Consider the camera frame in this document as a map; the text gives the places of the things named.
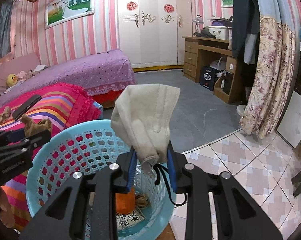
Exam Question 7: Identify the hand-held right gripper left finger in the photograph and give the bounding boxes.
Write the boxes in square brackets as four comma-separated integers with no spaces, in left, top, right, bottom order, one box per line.
[19,146,138,240]

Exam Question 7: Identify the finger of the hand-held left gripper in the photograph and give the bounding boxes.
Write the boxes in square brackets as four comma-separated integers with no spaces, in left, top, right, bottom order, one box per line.
[5,130,52,152]
[0,129,26,144]

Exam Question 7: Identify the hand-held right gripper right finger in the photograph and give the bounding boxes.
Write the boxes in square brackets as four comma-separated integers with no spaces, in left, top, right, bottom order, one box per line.
[167,140,283,240]

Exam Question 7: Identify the brown paper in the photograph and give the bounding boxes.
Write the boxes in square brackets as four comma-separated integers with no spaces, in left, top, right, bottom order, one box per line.
[21,115,52,137]
[135,194,149,208]

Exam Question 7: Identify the blue plastic basket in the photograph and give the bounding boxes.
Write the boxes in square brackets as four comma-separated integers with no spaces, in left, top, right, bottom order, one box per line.
[25,119,175,240]

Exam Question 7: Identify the orange plastic lid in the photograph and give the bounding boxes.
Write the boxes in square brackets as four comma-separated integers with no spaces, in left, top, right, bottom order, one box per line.
[115,187,136,214]

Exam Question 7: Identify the printed snack packet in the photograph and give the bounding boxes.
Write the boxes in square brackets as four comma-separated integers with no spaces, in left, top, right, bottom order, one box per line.
[115,206,147,230]

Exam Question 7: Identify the white face mask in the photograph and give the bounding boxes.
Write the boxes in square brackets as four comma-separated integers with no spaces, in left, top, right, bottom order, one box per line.
[110,83,188,205]

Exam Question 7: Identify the person's left hand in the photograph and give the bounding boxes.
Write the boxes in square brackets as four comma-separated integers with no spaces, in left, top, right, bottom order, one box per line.
[0,186,16,230]

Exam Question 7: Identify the black phone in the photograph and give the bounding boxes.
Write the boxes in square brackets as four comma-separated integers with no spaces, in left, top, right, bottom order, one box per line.
[12,94,42,120]

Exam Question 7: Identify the striped pink blanket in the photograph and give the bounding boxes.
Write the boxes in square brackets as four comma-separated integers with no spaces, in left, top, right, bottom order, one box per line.
[0,82,103,230]

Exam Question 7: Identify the clothes on bed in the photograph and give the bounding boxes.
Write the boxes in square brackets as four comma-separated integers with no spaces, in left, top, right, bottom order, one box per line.
[17,65,49,80]

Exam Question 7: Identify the pink bed headboard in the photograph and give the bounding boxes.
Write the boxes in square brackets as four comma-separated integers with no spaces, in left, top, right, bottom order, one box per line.
[0,52,41,97]

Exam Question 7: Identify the purple dotted bed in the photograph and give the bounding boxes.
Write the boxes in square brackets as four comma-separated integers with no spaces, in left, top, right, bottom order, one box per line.
[0,49,138,108]

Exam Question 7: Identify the black paper bag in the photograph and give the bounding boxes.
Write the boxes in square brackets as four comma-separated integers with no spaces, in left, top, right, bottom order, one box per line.
[200,66,220,92]

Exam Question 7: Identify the grey hanging cloth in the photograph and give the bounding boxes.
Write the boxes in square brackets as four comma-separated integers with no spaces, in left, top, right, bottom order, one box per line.
[0,0,14,58]

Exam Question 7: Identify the white fan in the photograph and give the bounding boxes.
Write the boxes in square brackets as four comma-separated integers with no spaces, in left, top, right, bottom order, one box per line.
[209,57,227,72]

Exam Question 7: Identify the wooden desk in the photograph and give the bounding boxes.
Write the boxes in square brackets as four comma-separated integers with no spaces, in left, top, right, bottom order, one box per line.
[183,36,243,104]

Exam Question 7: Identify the white wardrobe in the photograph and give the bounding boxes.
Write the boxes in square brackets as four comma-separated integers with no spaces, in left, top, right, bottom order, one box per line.
[117,0,193,70]

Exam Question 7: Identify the white panel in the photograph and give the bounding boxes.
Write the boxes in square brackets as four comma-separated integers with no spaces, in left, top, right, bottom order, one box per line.
[276,90,301,148]

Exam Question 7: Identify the floral curtain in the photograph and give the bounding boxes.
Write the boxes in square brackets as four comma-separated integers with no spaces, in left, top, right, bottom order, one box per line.
[239,15,297,140]

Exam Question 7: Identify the white storage box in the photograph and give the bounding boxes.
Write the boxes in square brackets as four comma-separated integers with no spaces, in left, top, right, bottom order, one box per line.
[208,17,232,40]

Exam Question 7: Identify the dark hanging garment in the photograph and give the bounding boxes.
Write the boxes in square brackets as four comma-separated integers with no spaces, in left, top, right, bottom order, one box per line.
[232,0,261,64]

